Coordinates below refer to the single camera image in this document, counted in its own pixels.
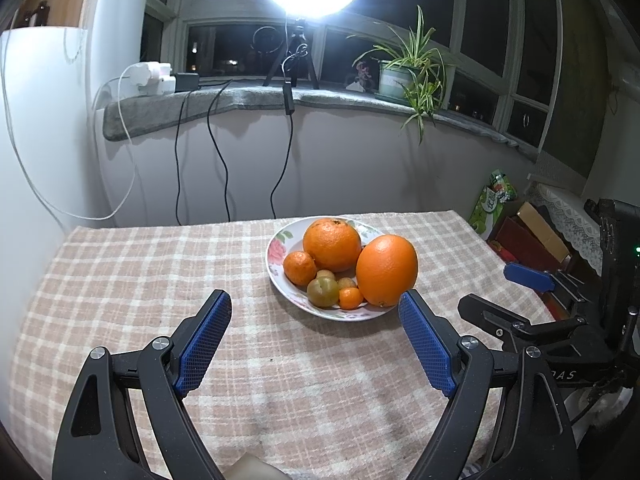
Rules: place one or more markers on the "white charger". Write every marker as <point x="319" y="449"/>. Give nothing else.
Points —
<point x="152" y="77"/>

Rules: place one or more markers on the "white floral plate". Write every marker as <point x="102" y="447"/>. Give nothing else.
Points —
<point x="280" y="260"/>

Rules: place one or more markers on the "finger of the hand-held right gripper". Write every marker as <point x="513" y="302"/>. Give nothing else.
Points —
<point x="490" y="317"/>
<point x="527" y="275"/>

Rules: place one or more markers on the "black tripod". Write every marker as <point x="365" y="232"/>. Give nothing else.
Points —
<point x="300" y="40"/>

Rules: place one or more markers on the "potted spider plant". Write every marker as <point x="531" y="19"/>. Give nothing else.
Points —
<point x="400" y="77"/>

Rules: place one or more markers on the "checked blanket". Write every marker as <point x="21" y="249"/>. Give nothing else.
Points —
<point x="150" y="280"/>

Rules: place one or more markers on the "small mandarin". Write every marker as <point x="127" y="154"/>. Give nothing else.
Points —
<point x="351" y="299"/>

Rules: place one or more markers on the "green bag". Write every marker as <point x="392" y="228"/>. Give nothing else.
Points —
<point x="492" y="200"/>

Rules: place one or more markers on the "small dark-leaved plant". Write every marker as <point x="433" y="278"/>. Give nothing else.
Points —
<point x="362" y="74"/>

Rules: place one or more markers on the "brown longan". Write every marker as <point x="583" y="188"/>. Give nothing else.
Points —
<point x="325" y="275"/>
<point x="347" y="283"/>

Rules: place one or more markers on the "white framed window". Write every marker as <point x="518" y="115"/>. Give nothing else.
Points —
<point x="480" y="25"/>

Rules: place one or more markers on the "medium mandarin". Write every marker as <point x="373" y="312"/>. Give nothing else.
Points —
<point x="300" y="267"/>

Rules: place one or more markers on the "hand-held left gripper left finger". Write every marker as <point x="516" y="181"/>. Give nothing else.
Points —
<point x="205" y="342"/>

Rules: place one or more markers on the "black power adapter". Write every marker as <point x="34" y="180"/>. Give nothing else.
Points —
<point x="187" y="82"/>

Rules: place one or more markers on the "white lace cloth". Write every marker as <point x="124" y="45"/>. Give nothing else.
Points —
<point x="565" y="215"/>

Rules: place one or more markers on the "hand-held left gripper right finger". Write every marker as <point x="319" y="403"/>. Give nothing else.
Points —
<point x="425" y="342"/>

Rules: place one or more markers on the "brown cardboard box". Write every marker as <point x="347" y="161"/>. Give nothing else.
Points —
<point x="542" y="230"/>

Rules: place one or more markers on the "green plum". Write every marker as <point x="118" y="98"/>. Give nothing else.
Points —
<point x="322" y="293"/>

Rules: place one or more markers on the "large round orange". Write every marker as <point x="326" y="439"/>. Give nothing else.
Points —
<point x="332" y="244"/>

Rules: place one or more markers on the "large oval orange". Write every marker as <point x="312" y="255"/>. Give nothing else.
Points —
<point x="386" y="270"/>

